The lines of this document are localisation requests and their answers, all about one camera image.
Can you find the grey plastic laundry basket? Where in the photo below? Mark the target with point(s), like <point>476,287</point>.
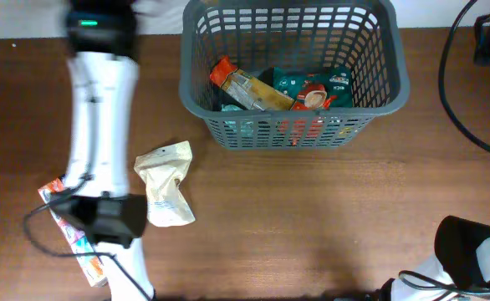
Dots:
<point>341,60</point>

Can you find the green Nescafe coffee bag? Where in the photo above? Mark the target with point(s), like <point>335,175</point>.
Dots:
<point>324,90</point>

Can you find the orange spaghetti pasta pack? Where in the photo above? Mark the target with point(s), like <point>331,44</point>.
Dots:
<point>258,101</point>

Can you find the small pale green packet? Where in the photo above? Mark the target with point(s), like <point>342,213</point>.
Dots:
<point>245,127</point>

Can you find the beige paper pouch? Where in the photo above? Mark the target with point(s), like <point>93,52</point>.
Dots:
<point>162,171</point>

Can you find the Kleenex tissue multipack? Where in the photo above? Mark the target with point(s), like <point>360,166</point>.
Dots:
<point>91,266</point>

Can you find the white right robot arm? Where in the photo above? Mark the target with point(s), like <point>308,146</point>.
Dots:
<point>460,266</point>

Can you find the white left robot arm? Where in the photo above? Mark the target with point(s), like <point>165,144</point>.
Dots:
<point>103,62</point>

